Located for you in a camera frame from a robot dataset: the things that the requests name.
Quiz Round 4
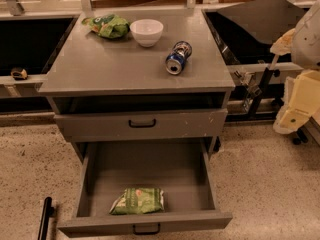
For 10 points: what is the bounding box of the green jalapeno chip bag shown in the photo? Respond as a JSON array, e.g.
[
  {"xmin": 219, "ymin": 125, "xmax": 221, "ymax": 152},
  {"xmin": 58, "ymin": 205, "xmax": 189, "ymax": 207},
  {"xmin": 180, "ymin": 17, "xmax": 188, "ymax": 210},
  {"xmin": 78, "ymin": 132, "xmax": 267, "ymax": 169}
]
[{"xmin": 109, "ymin": 188, "xmax": 164, "ymax": 215}]

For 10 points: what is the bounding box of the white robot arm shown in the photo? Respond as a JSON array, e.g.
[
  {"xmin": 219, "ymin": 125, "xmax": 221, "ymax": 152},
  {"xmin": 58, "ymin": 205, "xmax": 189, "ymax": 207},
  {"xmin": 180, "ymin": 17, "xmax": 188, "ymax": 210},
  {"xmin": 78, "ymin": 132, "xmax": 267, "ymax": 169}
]
[{"xmin": 270, "ymin": 0, "xmax": 320, "ymax": 134}]

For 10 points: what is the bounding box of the grey drawer cabinet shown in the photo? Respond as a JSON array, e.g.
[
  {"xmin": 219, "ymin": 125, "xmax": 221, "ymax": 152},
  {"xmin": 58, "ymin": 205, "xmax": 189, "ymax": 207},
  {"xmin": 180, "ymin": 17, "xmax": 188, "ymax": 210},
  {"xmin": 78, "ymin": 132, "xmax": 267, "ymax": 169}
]
[{"xmin": 39, "ymin": 8, "xmax": 234, "ymax": 158}]

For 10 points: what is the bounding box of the closed grey upper drawer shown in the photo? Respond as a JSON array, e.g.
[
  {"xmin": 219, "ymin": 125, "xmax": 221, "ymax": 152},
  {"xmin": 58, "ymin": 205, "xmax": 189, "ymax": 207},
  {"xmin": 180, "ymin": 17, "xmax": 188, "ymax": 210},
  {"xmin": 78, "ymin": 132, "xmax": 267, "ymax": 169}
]
[{"xmin": 55, "ymin": 109, "xmax": 227, "ymax": 142}]

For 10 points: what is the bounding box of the open grey middle drawer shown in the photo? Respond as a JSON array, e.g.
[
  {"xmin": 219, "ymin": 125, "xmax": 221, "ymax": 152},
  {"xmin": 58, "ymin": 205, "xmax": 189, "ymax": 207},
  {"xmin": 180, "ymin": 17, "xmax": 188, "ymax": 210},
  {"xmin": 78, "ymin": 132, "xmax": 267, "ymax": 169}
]
[{"xmin": 58, "ymin": 139, "xmax": 232, "ymax": 238}]

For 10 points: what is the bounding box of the bright green snack bag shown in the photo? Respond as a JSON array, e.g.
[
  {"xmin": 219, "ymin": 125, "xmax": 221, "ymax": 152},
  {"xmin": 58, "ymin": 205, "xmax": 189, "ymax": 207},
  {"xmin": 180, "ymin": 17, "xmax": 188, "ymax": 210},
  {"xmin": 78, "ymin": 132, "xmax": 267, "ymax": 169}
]
[{"xmin": 81, "ymin": 14, "xmax": 130, "ymax": 39}]

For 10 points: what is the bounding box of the blue soda can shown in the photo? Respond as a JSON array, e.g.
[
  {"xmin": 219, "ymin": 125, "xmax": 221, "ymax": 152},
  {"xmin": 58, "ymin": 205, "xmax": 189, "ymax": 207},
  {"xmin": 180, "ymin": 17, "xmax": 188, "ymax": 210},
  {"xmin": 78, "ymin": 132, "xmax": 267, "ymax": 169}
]
[{"xmin": 165, "ymin": 41, "xmax": 192, "ymax": 75}]

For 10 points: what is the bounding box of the white bowl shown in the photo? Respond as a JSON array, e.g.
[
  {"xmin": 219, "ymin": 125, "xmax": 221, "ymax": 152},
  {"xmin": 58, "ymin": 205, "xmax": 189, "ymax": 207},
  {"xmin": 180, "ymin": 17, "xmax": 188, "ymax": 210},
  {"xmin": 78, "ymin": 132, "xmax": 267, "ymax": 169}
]
[{"xmin": 130, "ymin": 19, "xmax": 164, "ymax": 47}]

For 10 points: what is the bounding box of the black tray stand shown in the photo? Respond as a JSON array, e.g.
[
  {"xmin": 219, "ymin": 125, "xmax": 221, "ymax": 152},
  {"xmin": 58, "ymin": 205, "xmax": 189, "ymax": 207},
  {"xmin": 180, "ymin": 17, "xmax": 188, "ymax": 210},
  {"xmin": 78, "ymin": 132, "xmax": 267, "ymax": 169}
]
[{"xmin": 208, "ymin": 0, "xmax": 306, "ymax": 121}]

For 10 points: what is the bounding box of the small yellow tape measure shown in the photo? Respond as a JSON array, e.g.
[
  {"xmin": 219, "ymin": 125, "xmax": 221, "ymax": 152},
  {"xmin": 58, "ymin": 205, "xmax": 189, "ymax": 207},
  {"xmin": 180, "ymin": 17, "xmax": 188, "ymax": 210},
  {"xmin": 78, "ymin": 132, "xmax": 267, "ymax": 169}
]
[{"xmin": 11, "ymin": 67, "xmax": 28, "ymax": 80}]

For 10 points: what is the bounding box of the black bar on floor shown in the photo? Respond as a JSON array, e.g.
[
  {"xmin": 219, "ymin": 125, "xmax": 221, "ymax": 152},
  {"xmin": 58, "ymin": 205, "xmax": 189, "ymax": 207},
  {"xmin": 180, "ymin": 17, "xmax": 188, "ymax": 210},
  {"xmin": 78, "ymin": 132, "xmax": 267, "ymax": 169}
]
[{"xmin": 37, "ymin": 197, "xmax": 55, "ymax": 240}]

